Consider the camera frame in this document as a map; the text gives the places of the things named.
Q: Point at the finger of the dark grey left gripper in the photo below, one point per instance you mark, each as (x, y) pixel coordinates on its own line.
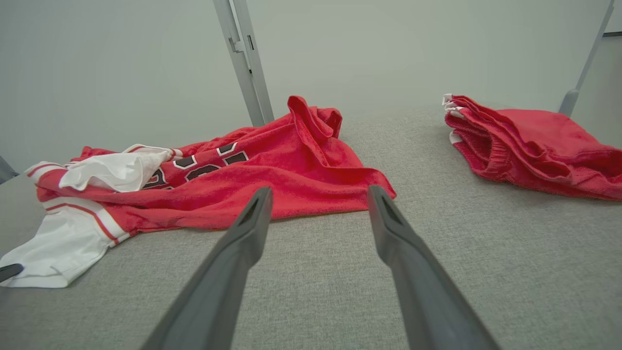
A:
(10, 271)

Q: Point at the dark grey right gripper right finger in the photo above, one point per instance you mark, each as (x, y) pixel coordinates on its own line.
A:
(427, 296)

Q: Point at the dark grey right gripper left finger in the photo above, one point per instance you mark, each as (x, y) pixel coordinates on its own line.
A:
(218, 291)

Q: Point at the red and white basketball jersey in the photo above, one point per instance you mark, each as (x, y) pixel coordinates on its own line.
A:
(291, 165)

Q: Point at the red shorts with white stripes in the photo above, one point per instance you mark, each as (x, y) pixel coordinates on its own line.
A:
(534, 146)

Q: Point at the grey partition leg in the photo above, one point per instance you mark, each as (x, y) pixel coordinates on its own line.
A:
(583, 63)

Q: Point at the grey partition frame rail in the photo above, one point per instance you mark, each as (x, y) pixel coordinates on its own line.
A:
(6, 170)

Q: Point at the grey partition post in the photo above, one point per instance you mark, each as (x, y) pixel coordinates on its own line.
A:
(245, 63)

